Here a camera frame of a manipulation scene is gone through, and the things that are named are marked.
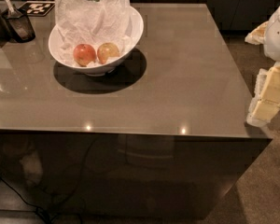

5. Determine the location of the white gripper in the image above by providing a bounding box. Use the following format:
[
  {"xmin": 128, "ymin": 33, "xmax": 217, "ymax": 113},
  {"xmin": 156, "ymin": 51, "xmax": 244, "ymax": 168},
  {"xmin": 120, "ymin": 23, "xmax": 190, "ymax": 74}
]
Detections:
[{"xmin": 245, "ymin": 6, "xmax": 280, "ymax": 127}]

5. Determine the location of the yellow-red apple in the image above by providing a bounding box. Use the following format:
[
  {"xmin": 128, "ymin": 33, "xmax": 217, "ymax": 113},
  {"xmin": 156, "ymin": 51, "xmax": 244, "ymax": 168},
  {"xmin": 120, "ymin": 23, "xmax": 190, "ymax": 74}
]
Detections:
[{"xmin": 97, "ymin": 42, "xmax": 119, "ymax": 64}]

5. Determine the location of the white bowl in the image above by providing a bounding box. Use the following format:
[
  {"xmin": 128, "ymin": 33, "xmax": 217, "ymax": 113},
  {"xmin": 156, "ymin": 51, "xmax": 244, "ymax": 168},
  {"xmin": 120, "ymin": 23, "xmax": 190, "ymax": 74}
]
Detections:
[{"xmin": 49, "ymin": 7, "xmax": 144, "ymax": 77}]

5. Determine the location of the red apple on left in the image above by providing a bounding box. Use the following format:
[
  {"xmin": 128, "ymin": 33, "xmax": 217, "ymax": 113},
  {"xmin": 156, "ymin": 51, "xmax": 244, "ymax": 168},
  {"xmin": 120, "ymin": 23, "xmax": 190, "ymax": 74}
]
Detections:
[{"xmin": 73, "ymin": 44, "xmax": 96, "ymax": 67}]

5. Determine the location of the white crumpled paper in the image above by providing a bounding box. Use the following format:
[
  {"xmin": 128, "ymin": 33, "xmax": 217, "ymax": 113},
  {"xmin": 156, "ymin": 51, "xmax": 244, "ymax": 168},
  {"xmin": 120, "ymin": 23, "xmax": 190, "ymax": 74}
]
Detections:
[{"xmin": 55, "ymin": 0, "xmax": 130, "ymax": 60}]

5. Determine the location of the black white fiducial marker card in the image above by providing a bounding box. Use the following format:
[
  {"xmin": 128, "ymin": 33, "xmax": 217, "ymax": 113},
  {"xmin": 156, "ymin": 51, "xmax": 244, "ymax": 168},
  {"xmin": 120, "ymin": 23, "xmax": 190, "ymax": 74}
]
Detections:
[{"xmin": 20, "ymin": 1, "xmax": 55, "ymax": 17}]

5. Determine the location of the black cable on floor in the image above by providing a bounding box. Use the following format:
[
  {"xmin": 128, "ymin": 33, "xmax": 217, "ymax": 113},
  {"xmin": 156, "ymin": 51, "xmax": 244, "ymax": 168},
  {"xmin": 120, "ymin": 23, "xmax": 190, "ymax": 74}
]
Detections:
[{"xmin": 0, "ymin": 166, "xmax": 85, "ymax": 224}]

